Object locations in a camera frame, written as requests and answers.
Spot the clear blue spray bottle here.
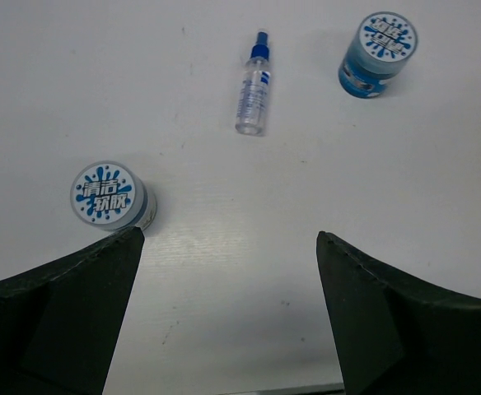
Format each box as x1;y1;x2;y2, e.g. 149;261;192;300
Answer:
235;30;271;136

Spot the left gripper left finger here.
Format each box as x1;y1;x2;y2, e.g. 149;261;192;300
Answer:
0;227;145;394

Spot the blue lidded round jar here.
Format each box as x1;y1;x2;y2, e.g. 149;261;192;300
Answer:
338;12;418;99

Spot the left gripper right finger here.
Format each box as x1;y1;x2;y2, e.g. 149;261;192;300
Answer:
316;232;481;394

